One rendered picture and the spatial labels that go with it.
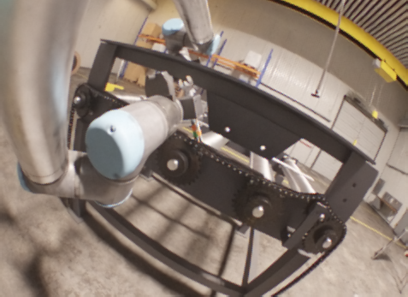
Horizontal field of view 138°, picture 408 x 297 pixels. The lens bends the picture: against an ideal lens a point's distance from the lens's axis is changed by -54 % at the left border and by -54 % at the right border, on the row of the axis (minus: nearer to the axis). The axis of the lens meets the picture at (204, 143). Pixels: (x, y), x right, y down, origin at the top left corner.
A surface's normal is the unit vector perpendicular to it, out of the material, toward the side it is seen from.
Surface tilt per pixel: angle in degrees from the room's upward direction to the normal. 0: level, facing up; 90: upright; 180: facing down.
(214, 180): 90
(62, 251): 0
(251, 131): 90
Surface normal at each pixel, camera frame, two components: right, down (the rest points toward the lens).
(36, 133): 0.57, 0.82
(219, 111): -0.30, 0.16
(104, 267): 0.40, -0.87
